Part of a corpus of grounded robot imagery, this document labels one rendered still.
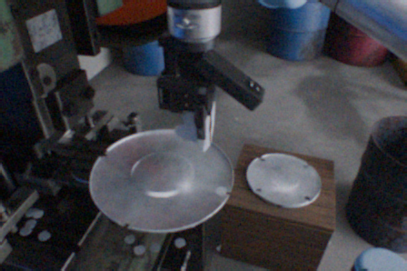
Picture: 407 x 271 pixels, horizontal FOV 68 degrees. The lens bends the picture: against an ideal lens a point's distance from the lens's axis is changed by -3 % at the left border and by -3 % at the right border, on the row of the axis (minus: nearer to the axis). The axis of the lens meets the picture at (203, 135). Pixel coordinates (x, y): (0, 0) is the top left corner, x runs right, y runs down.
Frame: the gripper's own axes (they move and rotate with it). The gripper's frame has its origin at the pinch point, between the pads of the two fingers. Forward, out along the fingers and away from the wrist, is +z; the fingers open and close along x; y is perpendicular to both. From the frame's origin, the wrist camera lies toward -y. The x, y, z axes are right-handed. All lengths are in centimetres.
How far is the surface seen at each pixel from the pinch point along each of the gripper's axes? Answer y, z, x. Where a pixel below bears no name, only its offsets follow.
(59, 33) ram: 28.0, -17.5, -2.7
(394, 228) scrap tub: -68, 71, -54
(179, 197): 4.1, 9.5, 5.1
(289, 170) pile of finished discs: -20, 51, -56
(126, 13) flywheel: 30.6, -13.2, -32.4
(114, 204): 15.0, 9.0, 10.3
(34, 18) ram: 27.9, -21.4, 2.3
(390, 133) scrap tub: -65, 49, -92
